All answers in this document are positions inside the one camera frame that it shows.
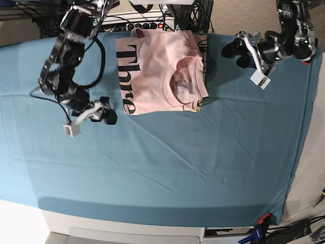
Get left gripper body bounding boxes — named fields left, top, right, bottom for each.
left=237, top=30, right=282, bottom=76

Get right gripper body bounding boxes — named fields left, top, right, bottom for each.
left=71, top=98, right=111, bottom=122

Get pink T-shirt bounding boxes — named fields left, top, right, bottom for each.
left=115, top=28, right=208, bottom=115

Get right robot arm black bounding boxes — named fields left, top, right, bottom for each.
left=38, top=1, right=119, bottom=126

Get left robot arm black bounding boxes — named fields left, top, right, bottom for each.
left=221, top=1, right=318, bottom=76

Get black power strip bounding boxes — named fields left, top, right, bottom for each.
left=125, top=21, right=175, bottom=32

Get teal table cloth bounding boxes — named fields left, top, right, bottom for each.
left=1, top=33, right=322, bottom=227

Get white cabinet under table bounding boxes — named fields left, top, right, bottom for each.
left=42, top=210, right=205, bottom=243

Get orange blue clamp bottom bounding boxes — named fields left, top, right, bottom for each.
left=239, top=213, right=273, bottom=244

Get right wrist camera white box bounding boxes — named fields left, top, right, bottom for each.
left=63, top=102, right=103, bottom=137

